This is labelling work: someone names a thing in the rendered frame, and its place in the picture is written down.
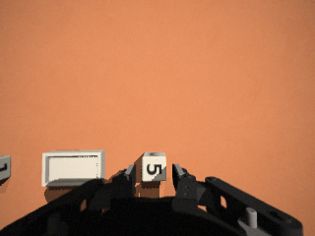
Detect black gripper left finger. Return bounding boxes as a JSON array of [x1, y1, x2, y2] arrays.
[[0, 164, 138, 236]]

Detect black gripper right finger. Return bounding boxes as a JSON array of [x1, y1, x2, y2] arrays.
[[170, 163, 303, 236]]

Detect white number cube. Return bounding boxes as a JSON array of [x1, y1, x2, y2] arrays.
[[0, 155, 11, 181], [142, 151, 166, 182]]

